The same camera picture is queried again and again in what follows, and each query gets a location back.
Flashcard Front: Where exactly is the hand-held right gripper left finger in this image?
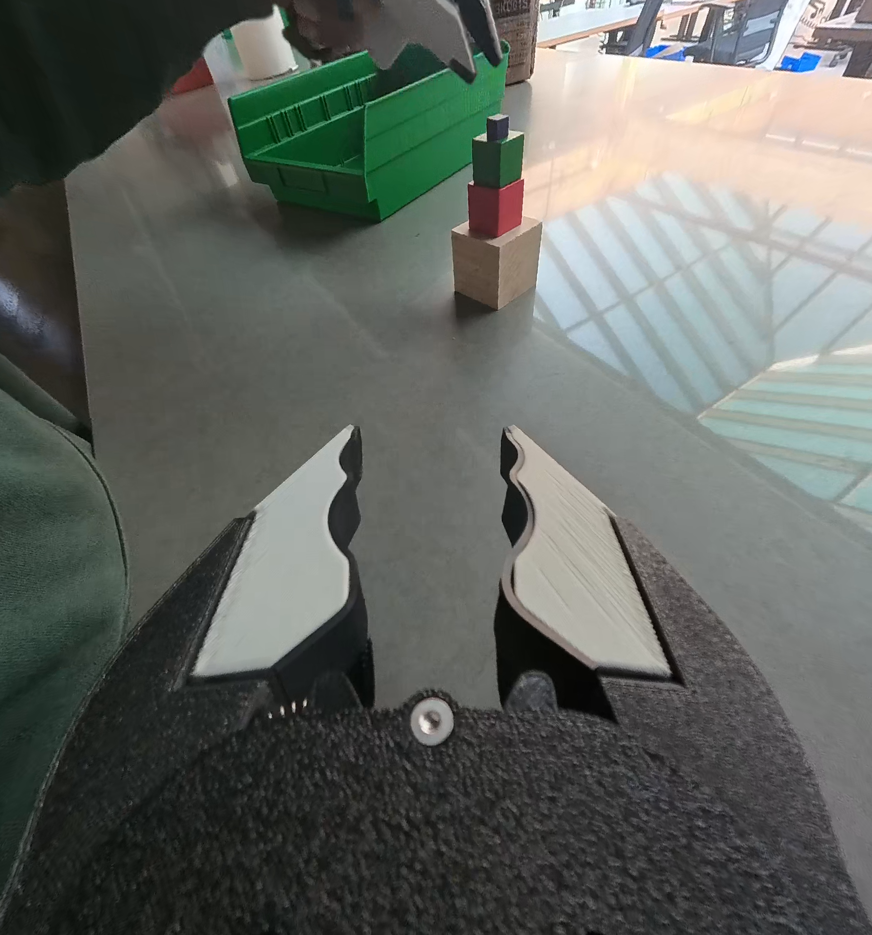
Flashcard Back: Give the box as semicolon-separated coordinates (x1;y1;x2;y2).
186;425;375;708

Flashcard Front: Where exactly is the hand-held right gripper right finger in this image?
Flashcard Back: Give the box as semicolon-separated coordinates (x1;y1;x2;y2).
494;425;674;688

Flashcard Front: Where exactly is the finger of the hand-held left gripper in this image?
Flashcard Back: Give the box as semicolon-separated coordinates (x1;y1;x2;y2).
365;0;478;83
456;0;507;67

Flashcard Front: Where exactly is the green plastic bin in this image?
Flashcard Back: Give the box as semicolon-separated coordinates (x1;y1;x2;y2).
227;40;512;222

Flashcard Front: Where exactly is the green wooden cube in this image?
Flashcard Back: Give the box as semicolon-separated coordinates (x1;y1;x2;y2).
471;131;525;188

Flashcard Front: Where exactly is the red wooden cube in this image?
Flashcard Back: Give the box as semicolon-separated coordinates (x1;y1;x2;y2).
467;179;525;236

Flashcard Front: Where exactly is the large plain wooden cube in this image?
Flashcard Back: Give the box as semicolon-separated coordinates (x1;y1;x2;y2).
451;217;543;311

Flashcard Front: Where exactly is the person's left forearm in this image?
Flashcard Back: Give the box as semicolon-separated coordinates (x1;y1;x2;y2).
0;0;291;209

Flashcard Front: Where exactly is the person's left hand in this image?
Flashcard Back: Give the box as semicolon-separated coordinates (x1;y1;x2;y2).
283;0;380;61

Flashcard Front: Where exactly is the plain brown cardboard box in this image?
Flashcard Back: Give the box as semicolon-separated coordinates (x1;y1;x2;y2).
494;0;539;85

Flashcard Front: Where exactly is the grey office desk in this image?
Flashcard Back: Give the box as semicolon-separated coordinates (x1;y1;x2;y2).
537;0;707;48

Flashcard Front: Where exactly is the black office chair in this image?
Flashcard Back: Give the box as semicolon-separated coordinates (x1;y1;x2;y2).
603;0;663;54
692;0;789;67

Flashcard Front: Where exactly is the white paper roll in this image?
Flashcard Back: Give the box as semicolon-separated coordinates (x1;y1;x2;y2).
231;11;300;81

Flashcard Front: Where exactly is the person's green shirt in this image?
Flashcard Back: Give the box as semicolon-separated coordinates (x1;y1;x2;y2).
0;329;132;935

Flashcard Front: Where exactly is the wooden-top work table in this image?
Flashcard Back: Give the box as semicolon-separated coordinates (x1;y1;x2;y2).
812;0;872;77

